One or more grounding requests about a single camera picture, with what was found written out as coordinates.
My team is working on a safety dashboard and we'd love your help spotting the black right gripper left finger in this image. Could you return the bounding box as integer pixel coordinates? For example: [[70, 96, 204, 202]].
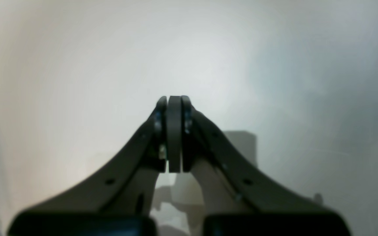
[[7, 96, 167, 236]]

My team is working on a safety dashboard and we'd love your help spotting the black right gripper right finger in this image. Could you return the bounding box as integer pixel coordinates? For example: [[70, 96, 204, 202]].
[[168, 96, 351, 236]]

